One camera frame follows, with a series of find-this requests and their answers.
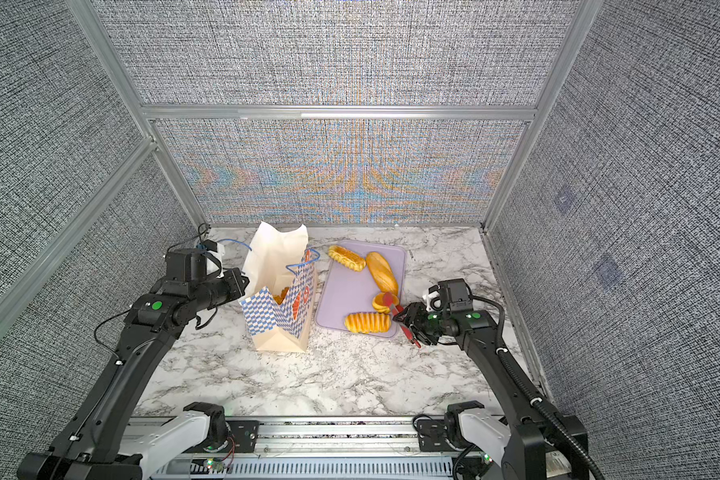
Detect round yellow tart bread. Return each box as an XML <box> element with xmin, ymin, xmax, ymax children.
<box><xmin>372</xmin><ymin>292</ymin><xmax>400</xmax><ymax>315</ymax></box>

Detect aluminium enclosure frame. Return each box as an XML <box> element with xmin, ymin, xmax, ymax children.
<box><xmin>0</xmin><ymin>0</ymin><xmax>720</xmax><ymax>480</ymax></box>

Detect blue checkered paper bag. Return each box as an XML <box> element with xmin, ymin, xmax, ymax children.
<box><xmin>212</xmin><ymin>222</ymin><xmax>320</xmax><ymax>353</ymax></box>

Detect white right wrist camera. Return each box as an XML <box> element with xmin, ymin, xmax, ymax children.
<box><xmin>423</xmin><ymin>285</ymin><xmax>442</xmax><ymax>312</ymax></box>

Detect red silicone steel tongs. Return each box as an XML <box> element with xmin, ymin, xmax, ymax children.
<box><xmin>390</xmin><ymin>306</ymin><xmax>421</xmax><ymax>348</ymax></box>

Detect ridged spiral bread roll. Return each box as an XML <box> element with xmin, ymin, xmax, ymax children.
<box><xmin>344</xmin><ymin>312</ymin><xmax>391</xmax><ymax>334</ymax></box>

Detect long baguette loaf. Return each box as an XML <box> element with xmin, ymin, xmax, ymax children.
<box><xmin>365</xmin><ymin>251</ymin><xmax>399</xmax><ymax>295</ymax></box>

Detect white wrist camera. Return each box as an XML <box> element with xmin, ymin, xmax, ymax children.
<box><xmin>423</xmin><ymin>285</ymin><xmax>442</xmax><ymax>312</ymax></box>
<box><xmin>197</xmin><ymin>239</ymin><xmax>225</xmax><ymax>278</ymax></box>

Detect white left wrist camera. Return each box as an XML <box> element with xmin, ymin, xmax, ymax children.
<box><xmin>197</xmin><ymin>239</ymin><xmax>225</xmax><ymax>278</ymax></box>

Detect lilac plastic tray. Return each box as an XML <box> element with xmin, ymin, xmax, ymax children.
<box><xmin>315</xmin><ymin>240</ymin><xmax>407</xmax><ymax>333</ymax></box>

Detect yellow glazed danish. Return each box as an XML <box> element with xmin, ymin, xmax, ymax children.
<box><xmin>328</xmin><ymin>245</ymin><xmax>366</xmax><ymax>272</ymax></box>

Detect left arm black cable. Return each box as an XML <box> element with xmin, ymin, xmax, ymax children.
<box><xmin>92</xmin><ymin>220</ymin><xmax>217</xmax><ymax>361</ymax></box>

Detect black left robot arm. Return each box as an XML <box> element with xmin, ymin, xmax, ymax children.
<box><xmin>17</xmin><ymin>240</ymin><xmax>249</xmax><ymax>479</ymax></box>

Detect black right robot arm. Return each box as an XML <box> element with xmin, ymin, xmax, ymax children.
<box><xmin>391</xmin><ymin>279</ymin><xmax>602</xmax><ymax>479</ymax></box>

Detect yellow oval bun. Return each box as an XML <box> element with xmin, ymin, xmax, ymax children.
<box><xmin>274</xmin><ymin>287</ymin><xmax>289</xmax><ymax>305</ymax></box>

